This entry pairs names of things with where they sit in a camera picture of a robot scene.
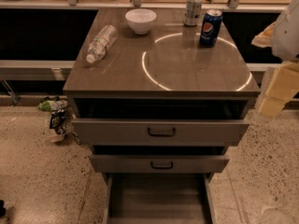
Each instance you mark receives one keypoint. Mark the grey drawer cabinet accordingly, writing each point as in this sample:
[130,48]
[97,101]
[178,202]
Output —
[168,63]

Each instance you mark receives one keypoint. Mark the blue pepsi can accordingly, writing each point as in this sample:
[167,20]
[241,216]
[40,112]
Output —
[210,27]

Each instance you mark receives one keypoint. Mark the wire basket on floor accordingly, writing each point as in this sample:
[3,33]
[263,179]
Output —
[69,127]

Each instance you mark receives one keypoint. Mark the white bowl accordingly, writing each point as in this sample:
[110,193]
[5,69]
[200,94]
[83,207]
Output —
[140,20]

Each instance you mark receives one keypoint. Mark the green snack bag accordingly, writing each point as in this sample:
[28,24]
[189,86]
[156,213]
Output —
[47,105]

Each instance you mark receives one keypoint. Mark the bottom drawer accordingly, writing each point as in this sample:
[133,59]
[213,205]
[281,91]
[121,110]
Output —
[158,199]

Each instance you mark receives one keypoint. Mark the drawer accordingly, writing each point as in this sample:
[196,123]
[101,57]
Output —
[158,199]
[117,122]
[176,160]

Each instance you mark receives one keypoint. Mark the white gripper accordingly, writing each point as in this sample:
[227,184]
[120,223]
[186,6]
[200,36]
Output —
[287,34]

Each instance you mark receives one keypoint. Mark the silver soda can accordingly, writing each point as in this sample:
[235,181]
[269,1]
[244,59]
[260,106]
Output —
[192,12]

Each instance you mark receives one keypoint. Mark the clear plastic water bottle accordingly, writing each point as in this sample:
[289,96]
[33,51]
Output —
[101,43]

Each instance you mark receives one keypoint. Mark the middle drawer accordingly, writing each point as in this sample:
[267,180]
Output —
[176,160]

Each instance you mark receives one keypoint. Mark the white cup on floor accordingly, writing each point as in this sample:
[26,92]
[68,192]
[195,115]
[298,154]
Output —
[57,138]

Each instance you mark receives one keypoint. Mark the top drawer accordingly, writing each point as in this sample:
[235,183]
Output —
[117,122]

